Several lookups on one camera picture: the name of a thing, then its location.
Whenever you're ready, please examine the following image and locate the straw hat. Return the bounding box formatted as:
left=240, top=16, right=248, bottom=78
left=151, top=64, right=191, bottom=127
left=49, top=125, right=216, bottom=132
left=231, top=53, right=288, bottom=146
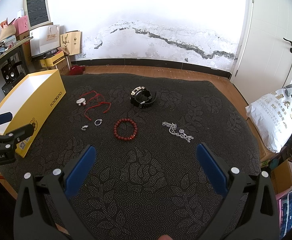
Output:
left=0, top=25, right=16, bottom=42

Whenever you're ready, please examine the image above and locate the black door handle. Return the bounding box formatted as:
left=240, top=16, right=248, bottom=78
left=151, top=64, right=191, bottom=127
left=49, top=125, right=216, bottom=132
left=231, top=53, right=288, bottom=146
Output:
left=283, top=38, right=292, bottom=53

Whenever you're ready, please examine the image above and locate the black speaker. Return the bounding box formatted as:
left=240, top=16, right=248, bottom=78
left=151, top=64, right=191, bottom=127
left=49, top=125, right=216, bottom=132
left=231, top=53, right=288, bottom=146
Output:
left=1, top=63, right=19, bottom=83

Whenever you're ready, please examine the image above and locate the white printed plastic bag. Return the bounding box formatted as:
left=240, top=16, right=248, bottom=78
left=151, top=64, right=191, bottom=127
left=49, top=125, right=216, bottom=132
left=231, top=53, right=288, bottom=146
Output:
left=245, top=85, right=292, bottom=153

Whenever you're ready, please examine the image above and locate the red bead bracelet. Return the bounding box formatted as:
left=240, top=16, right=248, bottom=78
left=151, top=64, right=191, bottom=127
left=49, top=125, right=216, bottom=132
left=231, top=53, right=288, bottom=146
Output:
left=113, top=117, right=139, bottom=142

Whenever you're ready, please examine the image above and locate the silver chain bracelet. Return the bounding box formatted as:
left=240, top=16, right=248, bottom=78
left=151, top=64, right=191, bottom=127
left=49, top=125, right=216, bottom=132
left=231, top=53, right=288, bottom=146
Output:
left=162, top=121, right=195, bottom=144

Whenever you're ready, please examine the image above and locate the red cloth on floor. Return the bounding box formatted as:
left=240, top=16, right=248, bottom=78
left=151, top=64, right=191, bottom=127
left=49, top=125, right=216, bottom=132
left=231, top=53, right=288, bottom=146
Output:
left=68, top=65, right=86, bottom=75

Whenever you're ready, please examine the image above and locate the yellow white cardboard box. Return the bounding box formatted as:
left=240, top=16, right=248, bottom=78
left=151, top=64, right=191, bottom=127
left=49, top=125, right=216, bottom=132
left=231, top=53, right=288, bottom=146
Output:
left=0, top=69, right=66, bottom=158

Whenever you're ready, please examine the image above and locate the curved desk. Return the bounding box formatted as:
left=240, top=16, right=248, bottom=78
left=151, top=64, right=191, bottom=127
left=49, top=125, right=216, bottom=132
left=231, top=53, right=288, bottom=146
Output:
left=0, top=36, right=34, bottom=81

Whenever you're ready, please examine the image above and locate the dark floral patterned mat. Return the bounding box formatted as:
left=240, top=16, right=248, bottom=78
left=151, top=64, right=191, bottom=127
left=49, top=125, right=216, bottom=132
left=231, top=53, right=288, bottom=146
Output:
left=0, top=74, right=260, bottom=239

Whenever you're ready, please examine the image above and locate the white door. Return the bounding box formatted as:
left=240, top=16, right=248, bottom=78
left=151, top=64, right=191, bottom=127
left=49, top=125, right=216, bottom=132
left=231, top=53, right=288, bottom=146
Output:
left=232, top=0, right=292, bottom=103

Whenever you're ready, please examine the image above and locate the framed black board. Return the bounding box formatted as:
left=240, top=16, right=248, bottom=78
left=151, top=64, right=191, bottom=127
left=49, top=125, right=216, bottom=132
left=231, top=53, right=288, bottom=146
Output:
left=23, top=0, right=51, bottom=30

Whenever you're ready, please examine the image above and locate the brown cardboard box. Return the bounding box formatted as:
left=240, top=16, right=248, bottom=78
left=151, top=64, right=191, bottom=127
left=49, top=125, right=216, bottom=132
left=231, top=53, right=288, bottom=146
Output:
left=16, top=31, right=30, bottom=41

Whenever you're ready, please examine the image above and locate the white paper shopping bag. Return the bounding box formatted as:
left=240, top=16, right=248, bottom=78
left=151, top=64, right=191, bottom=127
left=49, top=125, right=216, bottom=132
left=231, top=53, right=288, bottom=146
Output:
left=30, top=24, right=60, bottom=57

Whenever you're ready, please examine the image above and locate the red string necklace silver pendant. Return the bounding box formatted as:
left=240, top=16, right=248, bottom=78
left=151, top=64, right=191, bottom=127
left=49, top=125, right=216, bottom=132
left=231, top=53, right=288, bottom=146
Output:
left=76, top=90, right=111, bottom=121

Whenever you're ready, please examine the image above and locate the pink box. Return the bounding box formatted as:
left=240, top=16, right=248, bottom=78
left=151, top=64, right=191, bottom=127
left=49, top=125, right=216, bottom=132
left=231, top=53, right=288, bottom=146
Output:
left=12, top=15, right=29, bottom=36

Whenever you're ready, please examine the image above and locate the yellow box on stack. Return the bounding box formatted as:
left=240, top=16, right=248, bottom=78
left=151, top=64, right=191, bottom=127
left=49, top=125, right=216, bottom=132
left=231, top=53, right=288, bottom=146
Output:
left=39, top=51, right=66, bottom=68

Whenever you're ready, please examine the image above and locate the black wristwatch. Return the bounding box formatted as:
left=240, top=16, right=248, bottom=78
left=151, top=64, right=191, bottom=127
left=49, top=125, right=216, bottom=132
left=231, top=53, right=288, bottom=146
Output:
left=130, top=86, right=157, bottom=108

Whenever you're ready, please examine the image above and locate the brown kraft paper bag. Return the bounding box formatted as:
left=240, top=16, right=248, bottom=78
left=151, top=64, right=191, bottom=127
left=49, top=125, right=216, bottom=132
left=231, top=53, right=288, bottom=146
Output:
left=60, top=31, right=81, bottom=56

